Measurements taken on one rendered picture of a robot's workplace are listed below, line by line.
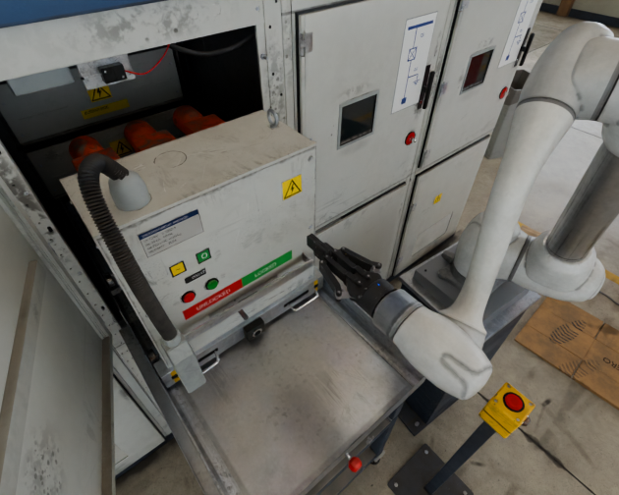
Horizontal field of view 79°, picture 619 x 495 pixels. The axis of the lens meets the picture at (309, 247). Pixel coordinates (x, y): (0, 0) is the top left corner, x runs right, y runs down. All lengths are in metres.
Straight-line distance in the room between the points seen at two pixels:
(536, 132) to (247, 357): 0.88
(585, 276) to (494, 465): 1.07
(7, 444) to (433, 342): 0.66
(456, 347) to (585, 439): 1.65
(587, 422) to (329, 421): 1.54
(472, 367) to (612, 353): 1.99
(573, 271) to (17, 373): 1.26
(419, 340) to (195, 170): 0.55
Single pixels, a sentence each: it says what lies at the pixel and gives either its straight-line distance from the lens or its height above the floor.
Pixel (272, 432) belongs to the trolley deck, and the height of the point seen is 0.85.
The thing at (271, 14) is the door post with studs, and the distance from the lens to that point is 1.05.
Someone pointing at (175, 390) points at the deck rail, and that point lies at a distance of 1.13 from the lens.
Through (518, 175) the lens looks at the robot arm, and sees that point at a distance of 0.77.
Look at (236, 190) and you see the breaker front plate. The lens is 0.79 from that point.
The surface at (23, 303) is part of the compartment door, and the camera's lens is 0.91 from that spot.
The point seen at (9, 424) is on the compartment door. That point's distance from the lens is 0.77.
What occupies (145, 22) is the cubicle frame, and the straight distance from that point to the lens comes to 0.91.
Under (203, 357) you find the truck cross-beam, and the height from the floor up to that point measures 0.90.
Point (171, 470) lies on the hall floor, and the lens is 1.97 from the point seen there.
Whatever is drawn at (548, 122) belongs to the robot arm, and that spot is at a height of 1.52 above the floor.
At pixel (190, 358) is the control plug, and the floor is 1.09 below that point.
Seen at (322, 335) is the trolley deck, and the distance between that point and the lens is 1.15.
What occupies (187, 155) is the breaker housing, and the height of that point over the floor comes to 1.39.
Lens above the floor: 1.83
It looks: 45 degrees down
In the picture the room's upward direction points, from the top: straight up
